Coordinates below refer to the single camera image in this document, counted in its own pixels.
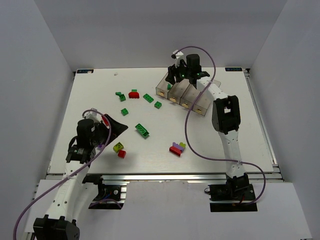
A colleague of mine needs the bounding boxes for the right corner logo sticker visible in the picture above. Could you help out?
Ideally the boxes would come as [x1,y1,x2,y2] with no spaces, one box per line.
[224,67,243,72]

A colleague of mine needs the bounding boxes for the green 2x2 brick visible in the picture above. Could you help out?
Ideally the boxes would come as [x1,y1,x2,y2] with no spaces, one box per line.
[120,108,129,116]
[154,101,162,109]

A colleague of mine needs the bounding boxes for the lilac purple brick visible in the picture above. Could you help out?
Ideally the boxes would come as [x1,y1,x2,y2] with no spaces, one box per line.
[172,142,185,152]

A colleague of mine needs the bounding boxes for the red brick near left arm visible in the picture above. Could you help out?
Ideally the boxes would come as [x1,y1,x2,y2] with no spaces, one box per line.
[102,117,109,127]

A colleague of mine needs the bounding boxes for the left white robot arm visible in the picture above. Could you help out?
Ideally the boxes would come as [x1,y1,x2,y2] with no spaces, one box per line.
[33,114,128,240]

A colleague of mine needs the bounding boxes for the red small brick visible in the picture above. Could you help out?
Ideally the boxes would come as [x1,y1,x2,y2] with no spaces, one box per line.
[117,150,127,159]

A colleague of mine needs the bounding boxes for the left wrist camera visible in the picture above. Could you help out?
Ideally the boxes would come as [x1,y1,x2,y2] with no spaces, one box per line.
[82,108,101,123]

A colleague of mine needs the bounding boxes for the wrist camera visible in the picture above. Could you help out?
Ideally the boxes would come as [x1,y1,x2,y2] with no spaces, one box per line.
[82,108,101,123]
[171,50,185,68]

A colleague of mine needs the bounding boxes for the aluminium front rail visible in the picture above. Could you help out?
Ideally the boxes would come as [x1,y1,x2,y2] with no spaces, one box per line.
[45,172,283,181]

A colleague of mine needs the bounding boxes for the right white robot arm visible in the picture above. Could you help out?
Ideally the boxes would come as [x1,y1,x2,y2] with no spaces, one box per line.
[165,50,246,180]

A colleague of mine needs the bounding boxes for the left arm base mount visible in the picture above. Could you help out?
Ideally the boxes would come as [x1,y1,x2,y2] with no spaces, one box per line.
[82,174,127,210]

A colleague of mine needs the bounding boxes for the red brick with green top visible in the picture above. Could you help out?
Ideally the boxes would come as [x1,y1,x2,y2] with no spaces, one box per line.
[128,89,140,99]

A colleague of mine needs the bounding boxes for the left corner logo sticker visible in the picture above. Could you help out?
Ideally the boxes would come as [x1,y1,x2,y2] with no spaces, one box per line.
[76,69,94,74]

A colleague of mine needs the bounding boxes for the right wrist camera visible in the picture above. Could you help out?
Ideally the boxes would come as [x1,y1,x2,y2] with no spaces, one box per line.
[171,50,185,68]

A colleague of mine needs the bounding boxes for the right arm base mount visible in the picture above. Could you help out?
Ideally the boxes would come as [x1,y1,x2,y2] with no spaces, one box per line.
[204,173,258,213]

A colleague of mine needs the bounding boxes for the corner logo sticker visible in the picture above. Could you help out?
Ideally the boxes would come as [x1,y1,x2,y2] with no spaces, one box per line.
[76,69,94,74]
[224,67,243,72]

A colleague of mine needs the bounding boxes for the green 2x3 brick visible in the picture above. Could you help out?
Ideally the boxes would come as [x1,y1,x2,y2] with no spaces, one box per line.
[143,93,154,103]

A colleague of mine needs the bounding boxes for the lime small brick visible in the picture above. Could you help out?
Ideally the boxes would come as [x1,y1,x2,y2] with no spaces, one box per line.
[179,142,186,149]

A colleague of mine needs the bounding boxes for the clear four-bin organizer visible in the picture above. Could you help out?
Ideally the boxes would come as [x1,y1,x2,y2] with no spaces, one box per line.
[155,72,212,116]

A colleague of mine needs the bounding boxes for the lime yellow brick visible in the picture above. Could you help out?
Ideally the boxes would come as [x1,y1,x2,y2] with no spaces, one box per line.
[112,142,124,153]

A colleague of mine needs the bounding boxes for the green long brick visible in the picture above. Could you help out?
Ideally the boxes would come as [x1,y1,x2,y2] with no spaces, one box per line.
[135,123,150,138]

